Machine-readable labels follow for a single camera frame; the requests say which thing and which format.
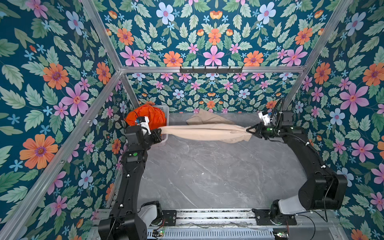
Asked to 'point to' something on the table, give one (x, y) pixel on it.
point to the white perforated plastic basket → (165, 138)
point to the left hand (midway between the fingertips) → (161, 124)
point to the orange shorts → (157, 117)
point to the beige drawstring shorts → (207, 126)
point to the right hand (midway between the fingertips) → (248, 128)
